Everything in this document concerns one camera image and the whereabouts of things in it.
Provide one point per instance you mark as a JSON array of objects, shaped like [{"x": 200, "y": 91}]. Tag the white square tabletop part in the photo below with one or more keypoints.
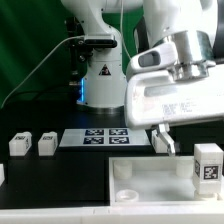
[{"x": 147, "y": 180}]

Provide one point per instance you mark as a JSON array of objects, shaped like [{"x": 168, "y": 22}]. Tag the white fiducial marker plate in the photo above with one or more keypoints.
[{"x": 104, "y": 137}]

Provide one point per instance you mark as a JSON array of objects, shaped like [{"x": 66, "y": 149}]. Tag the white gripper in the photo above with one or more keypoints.
[{"x": 154, "y": 98}]

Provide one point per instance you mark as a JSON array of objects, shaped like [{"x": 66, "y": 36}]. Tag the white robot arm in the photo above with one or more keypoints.
[{"x": 191, "y": 25}]

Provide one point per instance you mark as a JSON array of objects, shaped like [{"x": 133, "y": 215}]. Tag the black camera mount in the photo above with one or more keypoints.
[{"x": 79, "y": 51}]

